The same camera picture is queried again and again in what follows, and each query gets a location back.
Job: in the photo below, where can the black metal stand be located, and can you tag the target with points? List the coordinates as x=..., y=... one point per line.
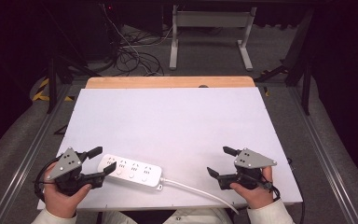
x=306, y=84
x=52, y=81

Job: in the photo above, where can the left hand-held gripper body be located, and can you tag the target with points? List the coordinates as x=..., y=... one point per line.
x=64, y=164

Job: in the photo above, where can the white power strip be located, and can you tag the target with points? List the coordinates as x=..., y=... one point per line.
x=130, y=169

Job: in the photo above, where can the person's light jacket torso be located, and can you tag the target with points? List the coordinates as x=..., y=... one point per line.
x=186, y=217

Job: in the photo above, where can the person's right hand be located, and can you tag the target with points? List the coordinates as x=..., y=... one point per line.
x=254, y=196

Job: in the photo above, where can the wooden table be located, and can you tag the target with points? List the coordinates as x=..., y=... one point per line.
x=167, y=82

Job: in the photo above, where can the white metal desk frame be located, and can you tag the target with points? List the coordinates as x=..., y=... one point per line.
x=211, y=20

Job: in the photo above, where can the person's left hand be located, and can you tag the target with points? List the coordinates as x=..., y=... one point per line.
x=59, y=200

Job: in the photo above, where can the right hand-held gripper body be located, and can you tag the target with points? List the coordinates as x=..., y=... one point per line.
x=251, y=159

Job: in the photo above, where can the yellow black hazard tape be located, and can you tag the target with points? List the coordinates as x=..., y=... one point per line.
x=41, y=95

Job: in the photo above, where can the aluminium floor rail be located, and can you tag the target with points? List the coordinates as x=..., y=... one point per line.
x=326, y=161
x=21, y=168

